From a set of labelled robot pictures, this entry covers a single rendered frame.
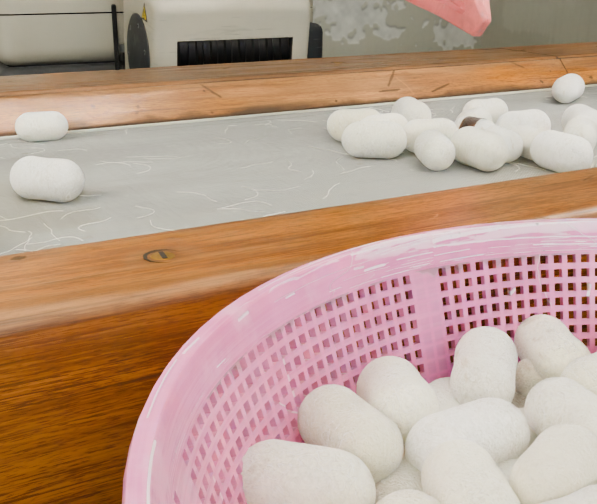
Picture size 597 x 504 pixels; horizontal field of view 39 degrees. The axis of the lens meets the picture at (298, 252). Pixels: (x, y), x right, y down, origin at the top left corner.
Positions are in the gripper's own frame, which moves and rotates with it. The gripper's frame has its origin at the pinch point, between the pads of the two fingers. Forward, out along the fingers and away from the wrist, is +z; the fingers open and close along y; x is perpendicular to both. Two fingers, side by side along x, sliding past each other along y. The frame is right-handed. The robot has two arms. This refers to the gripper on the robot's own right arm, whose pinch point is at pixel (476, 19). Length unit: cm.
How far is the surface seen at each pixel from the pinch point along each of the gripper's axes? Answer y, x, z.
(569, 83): 15.6, 8.8, -1.4
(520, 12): 170, 128, -127
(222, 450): -29.3, -12.8, 25.2
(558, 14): 169, 116, -114
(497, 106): 4.1, 5.9, 2.4
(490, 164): -5.1, -0.1, 10.7
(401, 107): -2.6, 6.9, 1.0
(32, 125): -25.0, 12.3, -4.2
